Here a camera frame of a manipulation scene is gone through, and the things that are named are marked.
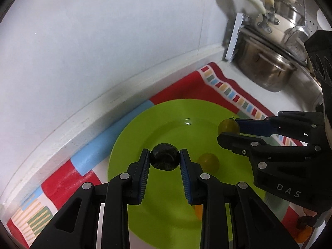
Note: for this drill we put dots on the orange mandarin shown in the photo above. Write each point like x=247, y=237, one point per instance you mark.
x=198, y=209
x=303, y=234

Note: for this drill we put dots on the white plastic rack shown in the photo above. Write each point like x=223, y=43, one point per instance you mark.
x=234, y=36

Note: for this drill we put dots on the large steel pot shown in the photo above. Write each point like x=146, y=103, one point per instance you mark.
x=262, y=62

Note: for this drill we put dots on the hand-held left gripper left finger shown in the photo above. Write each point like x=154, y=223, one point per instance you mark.
x=144, y=176

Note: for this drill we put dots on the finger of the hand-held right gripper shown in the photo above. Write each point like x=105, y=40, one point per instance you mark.
x=254, y=127
x=233, y=141

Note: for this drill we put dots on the steel spatula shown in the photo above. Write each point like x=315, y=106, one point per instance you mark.
x=293, y=37

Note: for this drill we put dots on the dark purple plum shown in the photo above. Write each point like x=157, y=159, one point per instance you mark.
x=165, y=159
x=301, y=222

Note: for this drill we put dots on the green plate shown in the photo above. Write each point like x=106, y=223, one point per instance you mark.
x=160, y=124

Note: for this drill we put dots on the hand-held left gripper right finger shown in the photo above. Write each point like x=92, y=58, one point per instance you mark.
x=185, y=176

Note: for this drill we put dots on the colourful patchwork placemat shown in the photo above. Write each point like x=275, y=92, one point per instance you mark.
x=194, y=85

